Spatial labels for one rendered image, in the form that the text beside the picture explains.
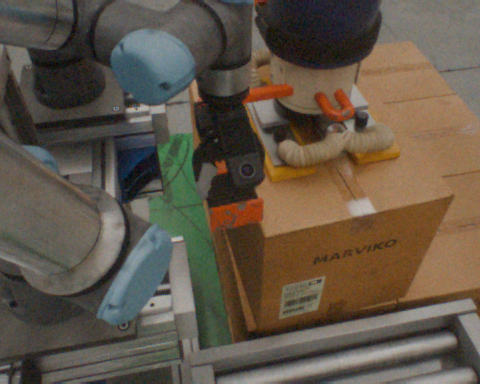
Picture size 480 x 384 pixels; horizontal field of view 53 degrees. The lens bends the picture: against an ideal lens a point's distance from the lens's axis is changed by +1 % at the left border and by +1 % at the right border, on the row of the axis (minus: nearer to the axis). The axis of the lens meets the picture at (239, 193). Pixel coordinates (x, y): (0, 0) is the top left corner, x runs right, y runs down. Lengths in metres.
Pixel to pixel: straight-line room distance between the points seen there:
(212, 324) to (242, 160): 1.28
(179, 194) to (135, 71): 1.77
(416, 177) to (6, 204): 0.84
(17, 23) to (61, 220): 0.20
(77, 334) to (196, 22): 0.44
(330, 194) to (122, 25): 0.58
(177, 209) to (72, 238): 1.76
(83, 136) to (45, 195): 0.73
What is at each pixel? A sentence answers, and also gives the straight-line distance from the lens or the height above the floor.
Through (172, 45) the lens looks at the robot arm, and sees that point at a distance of 0.50.
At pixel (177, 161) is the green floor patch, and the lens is 2.41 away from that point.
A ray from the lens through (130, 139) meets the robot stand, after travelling 1.13.
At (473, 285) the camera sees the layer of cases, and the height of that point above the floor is 0.54.
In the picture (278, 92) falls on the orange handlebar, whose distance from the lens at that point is 0.99.
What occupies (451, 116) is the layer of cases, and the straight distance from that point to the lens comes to 1.95.
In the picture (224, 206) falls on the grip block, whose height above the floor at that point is 1.10.
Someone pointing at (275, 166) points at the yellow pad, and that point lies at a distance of 0.99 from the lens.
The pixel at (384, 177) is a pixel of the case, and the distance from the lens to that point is 1.04.
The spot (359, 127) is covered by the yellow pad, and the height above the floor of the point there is 0.97.
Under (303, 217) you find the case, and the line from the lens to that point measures 0.93.
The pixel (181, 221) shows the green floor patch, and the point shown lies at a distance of 2.15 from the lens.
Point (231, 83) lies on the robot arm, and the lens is 0.62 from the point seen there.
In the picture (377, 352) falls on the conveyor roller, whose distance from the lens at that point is 1.26.
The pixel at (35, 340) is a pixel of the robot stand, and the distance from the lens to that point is 0.74.
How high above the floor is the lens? 1.66
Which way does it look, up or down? 48 degrees down
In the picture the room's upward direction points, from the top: straight up
